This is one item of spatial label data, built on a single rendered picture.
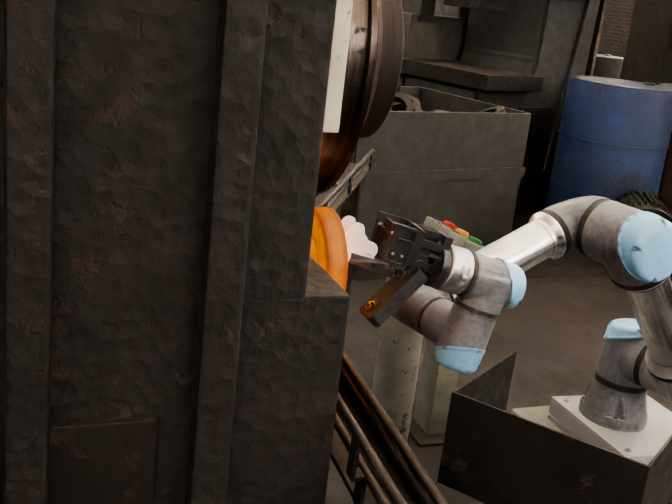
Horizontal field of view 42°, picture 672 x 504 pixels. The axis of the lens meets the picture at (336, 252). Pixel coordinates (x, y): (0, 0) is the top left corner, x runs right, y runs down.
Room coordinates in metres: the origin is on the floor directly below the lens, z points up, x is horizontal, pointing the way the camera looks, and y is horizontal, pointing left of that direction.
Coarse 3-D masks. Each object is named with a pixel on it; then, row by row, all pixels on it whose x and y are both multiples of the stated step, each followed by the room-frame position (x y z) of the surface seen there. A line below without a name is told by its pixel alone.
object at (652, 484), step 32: (512, 352) 1.23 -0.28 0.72; (480, 384) 1.14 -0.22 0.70; (448, 416) 1.07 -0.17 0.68; (480, 416) 1.05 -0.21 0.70; (512, 416) 1.02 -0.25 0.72; (448, 448) 1.07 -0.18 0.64; (480, 448) 1.04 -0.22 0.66; (512, 448) 1.02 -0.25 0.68; (544, 448) 1.00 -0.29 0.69; (576, 448) 0.98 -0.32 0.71; (448, 480) 1.06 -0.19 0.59; (480, 480) 1.04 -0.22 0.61; (512, 480) 1.02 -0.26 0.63; (544, 480) 0.99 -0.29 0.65; (576, 480) 0.97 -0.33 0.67; (608, 480) 0.95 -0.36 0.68; (640, 480) 0.93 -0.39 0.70
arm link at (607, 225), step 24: (600, 216) 1.57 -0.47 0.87; (624, 216) 1.54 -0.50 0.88; (648, 216) 1.53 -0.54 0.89; (576, 240) 1.59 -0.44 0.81; (600, 240) 1.54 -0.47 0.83; (624, 240) 1.51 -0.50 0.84; (648, 240) 1.49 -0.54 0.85; (624, 264) 1.50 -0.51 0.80; (648, 264) 1.49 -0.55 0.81; (624, 288) 1.56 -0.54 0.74; (648, 288) 1.54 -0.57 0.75; (648, 312) 1.59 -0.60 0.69; (648, 336) 1.63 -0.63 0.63; (648, 360) 1.70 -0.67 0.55; (648, 384) 1.73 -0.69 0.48
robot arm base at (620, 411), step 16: (592, 384) 1.84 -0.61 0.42; (608, 384) 1.80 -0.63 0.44; (592, 400) 1.81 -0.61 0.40; (608, 400) 1.79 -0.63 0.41; (624, 400) 1.78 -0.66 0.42; (640, 400) 1.79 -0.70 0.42; (592, 416) 1.79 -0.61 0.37; (608, 416) 1.78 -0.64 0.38; (624, 416) 1.77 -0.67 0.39; (640, 416) 1.78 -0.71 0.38
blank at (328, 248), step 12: (324, 216) 1.23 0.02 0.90; (336, 216) 1.24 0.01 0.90; (324, 228) 1.21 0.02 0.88; (336, 228) 1.22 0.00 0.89; (312, 240) 1.28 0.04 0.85; (324, 240) 1.20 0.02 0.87; (336, 240) 1.20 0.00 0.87; (312, 252) 1.29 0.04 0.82; (324, 252) 1.20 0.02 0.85; (336, 252) 1.19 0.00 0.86; (324, 264) 1.19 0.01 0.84; (336, 264) 1.19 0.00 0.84; (336, 276) 1.19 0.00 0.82
